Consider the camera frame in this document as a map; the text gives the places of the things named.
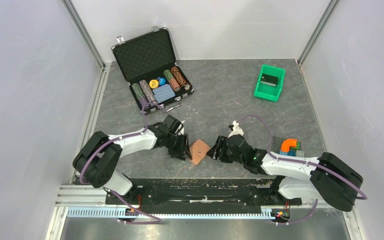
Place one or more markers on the blue playing card deck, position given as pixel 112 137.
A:
pixel 163 93

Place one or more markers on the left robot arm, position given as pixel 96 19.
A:
pixel 96 162

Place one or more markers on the blue dealer button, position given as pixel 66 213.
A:
pixel 161 81

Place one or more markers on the colourful toy block set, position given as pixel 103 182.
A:
pixel 287 147

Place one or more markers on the green plastic bin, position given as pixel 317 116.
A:
pixel 266 92

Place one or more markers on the purple poker chip row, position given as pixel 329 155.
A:
pixel 147 92

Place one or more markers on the tan leather card holder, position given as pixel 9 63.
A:
pixel 198 151

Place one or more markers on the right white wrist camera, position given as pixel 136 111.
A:
pixel 235 129

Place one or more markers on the black card in bin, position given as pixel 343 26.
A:
pixel 269 80

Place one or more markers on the green red chip row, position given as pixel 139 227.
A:
pixel 171 80

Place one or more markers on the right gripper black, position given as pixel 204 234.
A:
pixel 214 152

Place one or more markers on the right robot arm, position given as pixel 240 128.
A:
pixel 325 177

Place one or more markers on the green poker chip row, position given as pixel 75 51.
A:
pixel 139 93

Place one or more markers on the black poker chip case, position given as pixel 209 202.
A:
pixel 145 57

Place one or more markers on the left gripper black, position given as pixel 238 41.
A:
pixel 183 151

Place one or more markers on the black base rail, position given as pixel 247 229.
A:
pixel 207 196

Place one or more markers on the yellow dealer button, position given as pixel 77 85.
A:
pixel 154 83

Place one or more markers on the orange brown chip row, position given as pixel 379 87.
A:
pixel 179 78

